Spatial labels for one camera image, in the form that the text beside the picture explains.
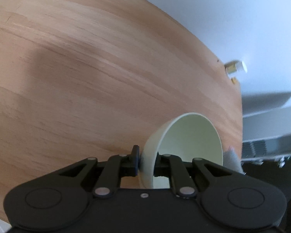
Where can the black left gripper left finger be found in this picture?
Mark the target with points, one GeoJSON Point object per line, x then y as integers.
{"type": "Point", "coordinates": [129, 165]}

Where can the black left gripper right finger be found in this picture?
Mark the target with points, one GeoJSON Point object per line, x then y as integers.
{"type": "Point", "coordinates": [162, 166]}

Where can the pale green bowl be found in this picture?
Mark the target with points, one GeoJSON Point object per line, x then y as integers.
{"type": "Point", "coordinates": [188, 136]}

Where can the light blue cleaning cloth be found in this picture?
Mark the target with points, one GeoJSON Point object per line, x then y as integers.
{"type": "Point", "coordinates": [232, 161]}

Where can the yellow round tape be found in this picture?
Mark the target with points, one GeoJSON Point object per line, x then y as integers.
{"type": "Point", "coordinates": [234, 80]}

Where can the white pill bottle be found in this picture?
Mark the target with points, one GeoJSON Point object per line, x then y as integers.
{"type": "Point", "coordinates": [235, 67]}

